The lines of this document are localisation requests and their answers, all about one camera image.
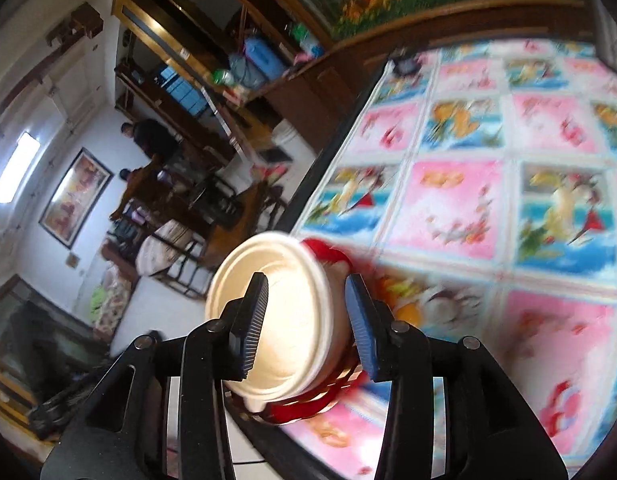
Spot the fruit printed tablecloth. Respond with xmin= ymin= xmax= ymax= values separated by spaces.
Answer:
xmin=287 ymin=39 xmax=617 ymax=467

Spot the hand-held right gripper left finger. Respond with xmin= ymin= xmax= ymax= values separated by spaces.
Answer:
xmin=40 ymin=272 xmax=270 ymax=480

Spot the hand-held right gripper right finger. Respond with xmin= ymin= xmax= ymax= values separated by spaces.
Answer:
xmin=345 ymin=273 xmax=569 ymax=480

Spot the framed wall picture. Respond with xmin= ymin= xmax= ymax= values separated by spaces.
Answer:
xmin=38 ymin=147 xmax=114 ymax=250

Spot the bright window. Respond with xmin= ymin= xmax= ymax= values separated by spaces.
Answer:
xmin=0 ymin=131 xmax=42 ymax=205

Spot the small dark jar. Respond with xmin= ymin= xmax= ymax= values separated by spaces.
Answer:
xmin=392 ymin=54 xmax=421 ymax=75

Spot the beige plastic ribbed bowl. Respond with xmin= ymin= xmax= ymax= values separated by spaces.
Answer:
xmin=204 ymin=231 xmax=355 ymax=407

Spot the wooden shelf cabinet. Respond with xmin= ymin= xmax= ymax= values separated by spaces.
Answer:
xmin=112 ymin=0 xmax=335 ymax=162

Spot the blue plastic container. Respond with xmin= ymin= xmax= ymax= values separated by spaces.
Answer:
xmin=243 ymin=37 xmax=287 ymax=82

